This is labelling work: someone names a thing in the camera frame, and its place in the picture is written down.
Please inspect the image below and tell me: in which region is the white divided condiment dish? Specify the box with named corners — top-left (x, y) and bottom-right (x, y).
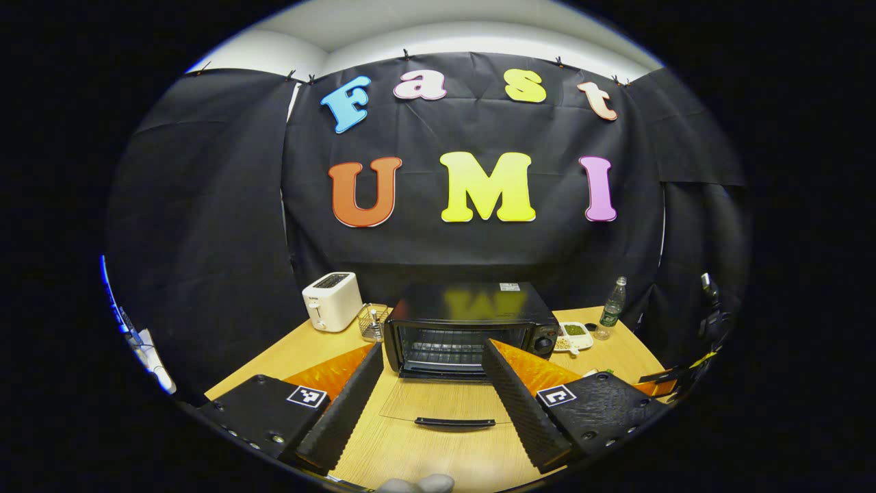
top-left (553, 321), bottom-right (594, 355)

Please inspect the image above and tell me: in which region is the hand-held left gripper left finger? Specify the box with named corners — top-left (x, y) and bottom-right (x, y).
top-left (197, 341), bottom-right (385, 475)

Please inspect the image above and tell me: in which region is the black electric oven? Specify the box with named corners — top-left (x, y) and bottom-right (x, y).
top-left (380, 282), bottom-right (559, 431)

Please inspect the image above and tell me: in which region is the white toaster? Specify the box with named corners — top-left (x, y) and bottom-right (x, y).
top-left (302, 272), bottom-right (363, 333)

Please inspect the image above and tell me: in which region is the clear plastic water bottle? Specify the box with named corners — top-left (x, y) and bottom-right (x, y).
top-left (594, 276), bottom-right (628, 340)

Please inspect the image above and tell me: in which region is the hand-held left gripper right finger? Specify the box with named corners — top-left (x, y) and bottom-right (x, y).
top-left (481, 338), bottom-right (670, 475)

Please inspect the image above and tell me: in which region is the wire mesh utensil basket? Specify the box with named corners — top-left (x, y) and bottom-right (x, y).
top-left (357, 303), bottom-right (392, 342)

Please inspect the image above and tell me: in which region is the black backdrop cloth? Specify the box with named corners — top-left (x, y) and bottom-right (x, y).
top-left (103, 51), bottom-right (750, 398)

